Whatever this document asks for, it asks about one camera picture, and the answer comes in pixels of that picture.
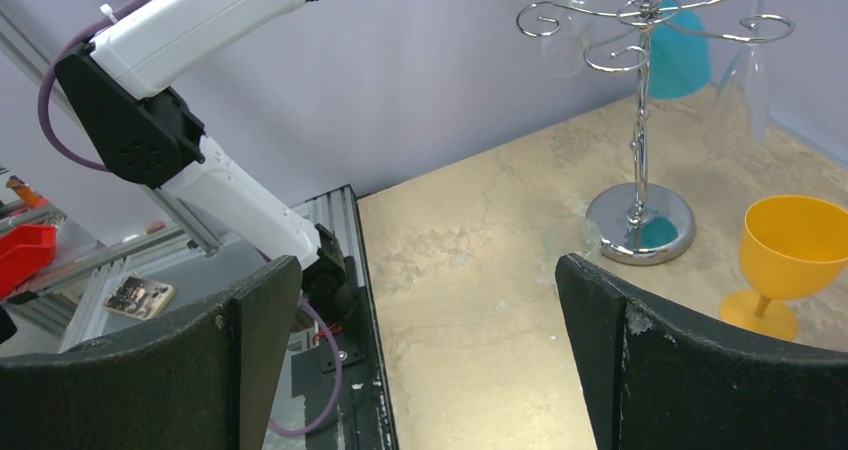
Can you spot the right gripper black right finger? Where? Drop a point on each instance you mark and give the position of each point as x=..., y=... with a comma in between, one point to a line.
x=659, y=375

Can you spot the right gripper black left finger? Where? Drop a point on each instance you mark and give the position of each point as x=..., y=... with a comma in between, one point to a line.
x=201, y=376

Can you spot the clear wine glass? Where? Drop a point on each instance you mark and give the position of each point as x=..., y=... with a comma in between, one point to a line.
x=562, y=50

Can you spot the blue plastic wine glass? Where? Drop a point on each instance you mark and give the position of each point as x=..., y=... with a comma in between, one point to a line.
x=679, y=62

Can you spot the clear champagne flute glass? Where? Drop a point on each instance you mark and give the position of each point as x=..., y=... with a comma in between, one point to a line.
x=740, y=114

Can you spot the clear tumbler glass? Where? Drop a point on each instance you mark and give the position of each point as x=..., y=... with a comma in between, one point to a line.
x=572, y=234

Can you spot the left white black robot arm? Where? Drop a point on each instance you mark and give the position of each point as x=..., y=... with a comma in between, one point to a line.
x=220, y=103

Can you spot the orange plastic wine glass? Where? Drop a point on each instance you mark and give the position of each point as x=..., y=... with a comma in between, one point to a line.
x=791, y=247

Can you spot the small photo card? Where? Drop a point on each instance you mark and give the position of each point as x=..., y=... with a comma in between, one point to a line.
x=140, y=299

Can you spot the red plastic storage bin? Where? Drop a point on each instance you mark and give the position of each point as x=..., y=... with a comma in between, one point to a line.
x=25, y=251

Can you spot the silver wire wine glass rack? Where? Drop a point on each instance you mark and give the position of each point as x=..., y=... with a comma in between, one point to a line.
x=641, y=223

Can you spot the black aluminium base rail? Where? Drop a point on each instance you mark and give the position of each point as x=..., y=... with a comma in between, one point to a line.
x=343, y=380

